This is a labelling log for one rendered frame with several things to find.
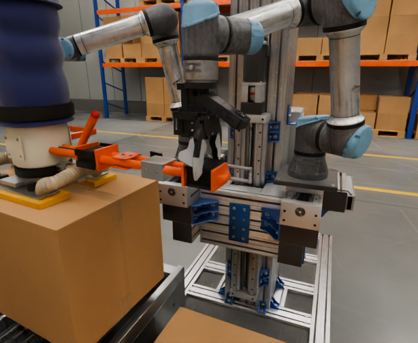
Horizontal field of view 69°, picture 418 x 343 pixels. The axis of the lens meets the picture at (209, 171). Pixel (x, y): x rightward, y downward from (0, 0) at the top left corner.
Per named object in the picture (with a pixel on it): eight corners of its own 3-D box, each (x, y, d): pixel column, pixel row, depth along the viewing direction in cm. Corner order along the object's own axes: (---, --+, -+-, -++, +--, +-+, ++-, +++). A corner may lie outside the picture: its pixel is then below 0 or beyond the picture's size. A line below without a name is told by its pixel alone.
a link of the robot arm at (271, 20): (301, -14, 99) (175, 22, 79) (331, -23, 91) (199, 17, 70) (304, 24, 105) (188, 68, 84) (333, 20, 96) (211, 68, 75)
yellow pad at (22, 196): (-29, 189, 98) (-32, 174, 96) (4, 180, 106) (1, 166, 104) (40, 211, 82) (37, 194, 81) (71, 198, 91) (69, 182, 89)
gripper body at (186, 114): (190, 132, 75) (189, 81, 72) (222, 135, 72) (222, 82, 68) (173, 137, 69) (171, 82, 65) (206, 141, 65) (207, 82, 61)
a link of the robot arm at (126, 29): (186, 26, 115) (58, 69, 109) (182, 30, 125) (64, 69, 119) (175, -7, 111) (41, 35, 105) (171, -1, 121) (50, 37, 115)
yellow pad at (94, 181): (28, 173, 113) (26, 159, 112) (53, 165, 122) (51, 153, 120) (94, 188, 98) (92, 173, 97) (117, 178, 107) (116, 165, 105)
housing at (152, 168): (139, 177, 77) (138, 160, 76) (156, 170, 83) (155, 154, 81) (163, 182, 74) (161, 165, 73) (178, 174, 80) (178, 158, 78)
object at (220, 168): (181, 186, 70) (180, 165, 69) (197, 177, 77) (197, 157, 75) (213, 192, 67) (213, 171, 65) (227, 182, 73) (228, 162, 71)
